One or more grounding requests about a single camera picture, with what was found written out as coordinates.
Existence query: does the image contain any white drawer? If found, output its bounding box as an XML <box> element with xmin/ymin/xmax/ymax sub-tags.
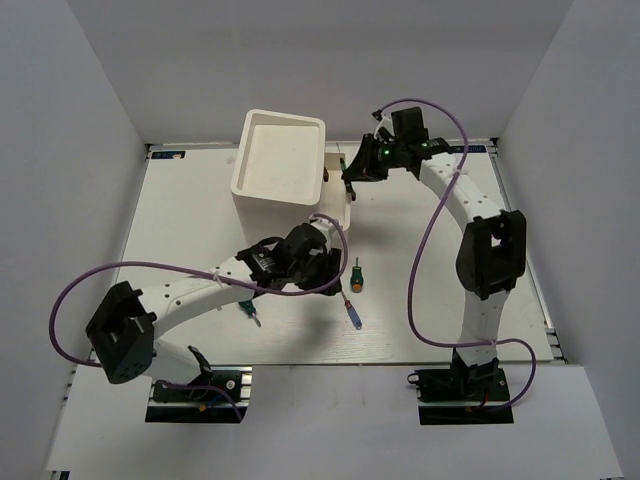
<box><xmin>318</xmin><ymin>153</ymin><xmax>352</xmax><ymax>232</ymax></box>

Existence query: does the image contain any white drawer cabinet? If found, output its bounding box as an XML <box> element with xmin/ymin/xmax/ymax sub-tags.
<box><xmin>231</xmin><ymin>109</ymin><xmax>326</xmax><ymax>245</ymax></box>

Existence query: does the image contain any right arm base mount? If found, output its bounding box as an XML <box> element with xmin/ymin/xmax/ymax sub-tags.
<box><xmin>407</xmin><ymin>368</ymin><xmax>514</xmax><ymax>426</ymax></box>

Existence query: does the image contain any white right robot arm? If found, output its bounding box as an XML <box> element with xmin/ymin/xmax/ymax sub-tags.
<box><xmin>342</xmin><ymin>107</ymin><xmax>527</xmax><ymax>399</ymax></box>

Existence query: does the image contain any green orange stubby screwdriver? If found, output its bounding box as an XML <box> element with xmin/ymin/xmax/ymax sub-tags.
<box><xmin>350</xmin><ymin>258</ymin><xmax>364</xmax><ymax>293</ymax></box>

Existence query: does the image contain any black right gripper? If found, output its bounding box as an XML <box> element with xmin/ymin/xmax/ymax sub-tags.
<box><xmin>342</xmin><ymin>133</ymin><xmax>405</xmax><ymax>183</ymax></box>

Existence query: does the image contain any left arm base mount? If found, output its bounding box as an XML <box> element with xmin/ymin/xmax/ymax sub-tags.
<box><xmin>145</xmin><ymin>366</ymin><xmax>252</xmax><ymax>424</ymax></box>

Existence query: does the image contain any blue red long screwdriver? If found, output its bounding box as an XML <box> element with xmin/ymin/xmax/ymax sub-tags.
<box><xmin>341</xmin><ymin>291</ymin><xmax>362</xmax><ymax>330</ymax></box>

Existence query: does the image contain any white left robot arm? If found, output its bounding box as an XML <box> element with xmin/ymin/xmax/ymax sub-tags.
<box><xmin>86</xmin><ymin>216</ymin><xmax>347</xmax><ymax>399</ymax></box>

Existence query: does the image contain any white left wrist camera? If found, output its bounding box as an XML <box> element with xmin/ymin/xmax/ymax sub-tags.
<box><xmin>309</xmin><ymin>213</ymin><xmax>344</xmax><ymax>240</ymax></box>

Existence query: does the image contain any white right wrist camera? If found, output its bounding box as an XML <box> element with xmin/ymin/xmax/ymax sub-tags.
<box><xmin>373</xmin><ymin>113</ymin><xmax>394</xmax><ymax>138</ymax></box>

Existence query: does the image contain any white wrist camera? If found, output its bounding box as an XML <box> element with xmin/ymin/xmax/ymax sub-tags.
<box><xmin>309</xmin><ymin>213</ymin><xmax>344</xmax><ymax>240</ymax></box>
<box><xmin>373</xmin><ymin>113</ymin><xmax>394</xmax><ymax>138</ymax></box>

